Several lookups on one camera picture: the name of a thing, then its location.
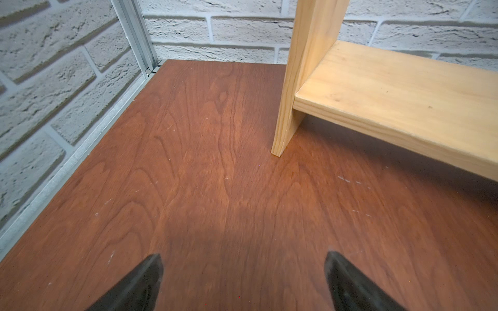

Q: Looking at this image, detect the light wooden shelf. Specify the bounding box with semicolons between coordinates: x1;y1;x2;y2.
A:
271;1;497;180

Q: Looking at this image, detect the left aluminium corner post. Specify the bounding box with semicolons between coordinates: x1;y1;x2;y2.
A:
111;0;160;77

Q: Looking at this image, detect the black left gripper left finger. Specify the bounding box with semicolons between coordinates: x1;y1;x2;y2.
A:
88;253;163;311

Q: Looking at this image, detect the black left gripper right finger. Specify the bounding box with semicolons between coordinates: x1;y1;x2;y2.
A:
324;251;405;310

